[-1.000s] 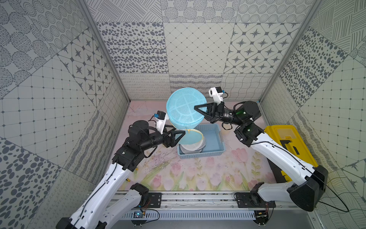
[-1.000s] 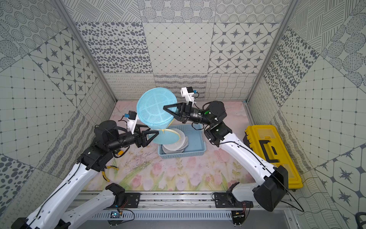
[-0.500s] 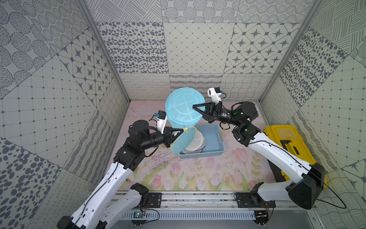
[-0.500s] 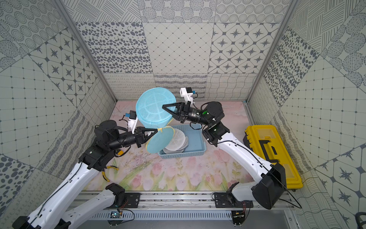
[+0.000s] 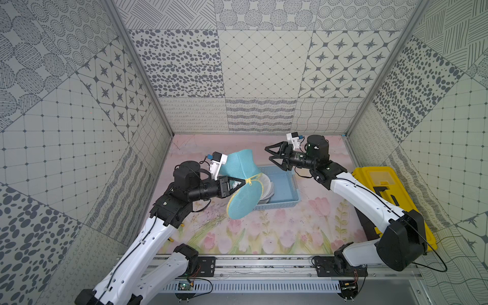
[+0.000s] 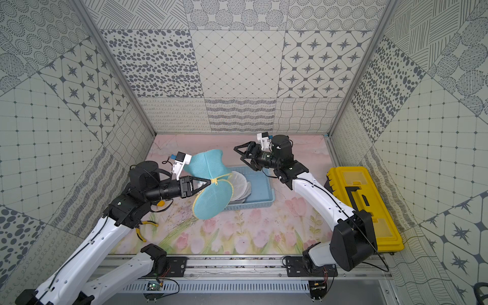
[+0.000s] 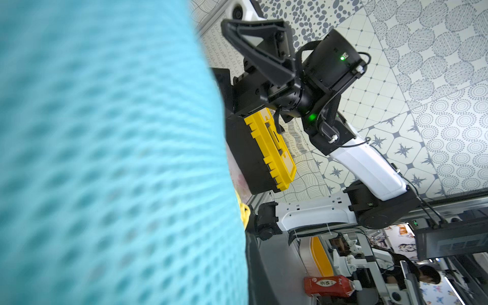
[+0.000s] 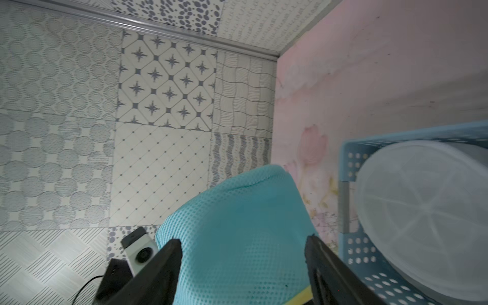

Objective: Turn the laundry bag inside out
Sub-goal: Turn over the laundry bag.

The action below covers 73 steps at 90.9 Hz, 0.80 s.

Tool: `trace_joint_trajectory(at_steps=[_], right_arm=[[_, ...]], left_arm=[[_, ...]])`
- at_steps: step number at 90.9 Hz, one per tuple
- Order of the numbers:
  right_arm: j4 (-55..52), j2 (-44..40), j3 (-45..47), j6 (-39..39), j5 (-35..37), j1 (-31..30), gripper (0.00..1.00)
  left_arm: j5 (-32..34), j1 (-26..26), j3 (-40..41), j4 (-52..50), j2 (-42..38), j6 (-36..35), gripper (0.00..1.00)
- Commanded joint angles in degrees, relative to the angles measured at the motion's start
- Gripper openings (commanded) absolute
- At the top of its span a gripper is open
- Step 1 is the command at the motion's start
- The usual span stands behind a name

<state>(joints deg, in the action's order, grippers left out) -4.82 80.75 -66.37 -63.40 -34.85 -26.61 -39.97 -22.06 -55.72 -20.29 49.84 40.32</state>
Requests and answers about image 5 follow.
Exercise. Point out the light blue perforated plastic basket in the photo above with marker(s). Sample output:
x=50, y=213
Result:
x=286, y=192

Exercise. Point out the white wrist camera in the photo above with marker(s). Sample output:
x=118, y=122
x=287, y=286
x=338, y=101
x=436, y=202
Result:
x=295, y=140
x=216, y=161

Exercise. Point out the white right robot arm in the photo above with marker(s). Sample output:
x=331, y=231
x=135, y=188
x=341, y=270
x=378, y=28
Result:
x=403, y=237

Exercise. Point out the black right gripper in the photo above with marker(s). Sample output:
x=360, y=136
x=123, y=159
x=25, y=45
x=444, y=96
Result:
x=284, y=147

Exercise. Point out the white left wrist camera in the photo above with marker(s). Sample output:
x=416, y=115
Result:
x=216, y=161

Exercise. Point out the turquoise mesh laundry bag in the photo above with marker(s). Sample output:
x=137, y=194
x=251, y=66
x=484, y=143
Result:
x=244, y=176

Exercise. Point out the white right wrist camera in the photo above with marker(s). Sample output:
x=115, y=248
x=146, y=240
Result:
x=295, y=140

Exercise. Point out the white mesh laundry bag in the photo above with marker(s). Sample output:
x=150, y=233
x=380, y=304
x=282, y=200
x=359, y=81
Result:
x=268, y=188

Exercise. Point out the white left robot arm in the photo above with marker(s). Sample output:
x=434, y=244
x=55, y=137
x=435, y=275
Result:
x=127, y=282

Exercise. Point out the aluminium mounting rail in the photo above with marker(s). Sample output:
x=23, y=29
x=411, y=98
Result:
x=280, y=274

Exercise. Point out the yellow black toolbox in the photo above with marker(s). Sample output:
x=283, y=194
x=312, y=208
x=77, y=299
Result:
x=385, y=183

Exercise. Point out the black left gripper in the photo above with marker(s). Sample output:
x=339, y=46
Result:
x=223, y=187

